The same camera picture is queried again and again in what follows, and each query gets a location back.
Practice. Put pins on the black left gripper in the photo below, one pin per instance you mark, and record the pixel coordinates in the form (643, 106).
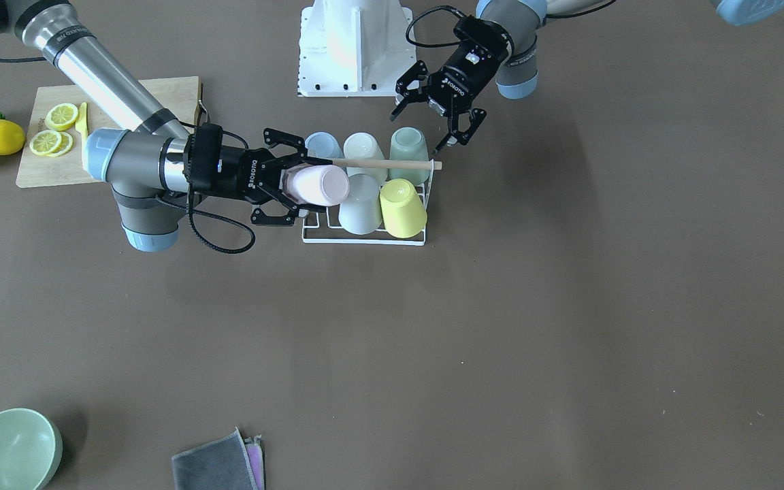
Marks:
(458, 78)

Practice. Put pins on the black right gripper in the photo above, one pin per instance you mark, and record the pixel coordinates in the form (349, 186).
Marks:
(239, 175)

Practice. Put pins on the mint green cup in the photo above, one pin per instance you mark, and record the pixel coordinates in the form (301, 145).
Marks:
(408, 144)

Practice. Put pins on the pink cup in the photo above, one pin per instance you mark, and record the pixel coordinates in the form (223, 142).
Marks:
(322, 185)

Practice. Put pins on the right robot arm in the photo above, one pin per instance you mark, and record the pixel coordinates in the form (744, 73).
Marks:
(158, 169)

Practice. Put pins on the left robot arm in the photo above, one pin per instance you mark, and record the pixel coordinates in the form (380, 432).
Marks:
(518, 75)

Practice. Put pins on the light blue cup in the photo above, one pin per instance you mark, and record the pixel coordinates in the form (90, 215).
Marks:
(323, 145)

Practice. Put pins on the cream white cup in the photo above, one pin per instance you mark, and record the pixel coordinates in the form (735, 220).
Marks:
(364, 146)

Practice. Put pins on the grey cup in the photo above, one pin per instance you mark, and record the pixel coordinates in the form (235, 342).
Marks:
(360, 213)

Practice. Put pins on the yellow cup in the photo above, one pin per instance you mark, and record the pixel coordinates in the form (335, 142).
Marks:
(403, 212)

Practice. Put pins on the yellow plastic knife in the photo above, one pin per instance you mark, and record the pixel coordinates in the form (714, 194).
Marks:
(82, 124)

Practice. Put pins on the lemon slice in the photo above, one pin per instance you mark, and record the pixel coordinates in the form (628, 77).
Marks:
(66, 144)
(62, 116)
(46, 142)

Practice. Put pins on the bamboo cutting board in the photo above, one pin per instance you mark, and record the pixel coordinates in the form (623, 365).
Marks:
(180, 95)

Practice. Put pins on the purple cloth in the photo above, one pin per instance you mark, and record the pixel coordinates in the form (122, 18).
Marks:
(254, 450)

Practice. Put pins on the grey cloth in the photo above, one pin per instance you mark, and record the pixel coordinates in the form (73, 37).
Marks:
(220, 464)

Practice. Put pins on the green bowl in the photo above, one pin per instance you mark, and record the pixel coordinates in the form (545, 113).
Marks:
(31, 449)

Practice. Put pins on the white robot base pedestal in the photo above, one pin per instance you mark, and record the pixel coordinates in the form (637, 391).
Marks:
(353, 48)

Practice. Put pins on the white wire cup holder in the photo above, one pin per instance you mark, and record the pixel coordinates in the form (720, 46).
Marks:
(324, 227)

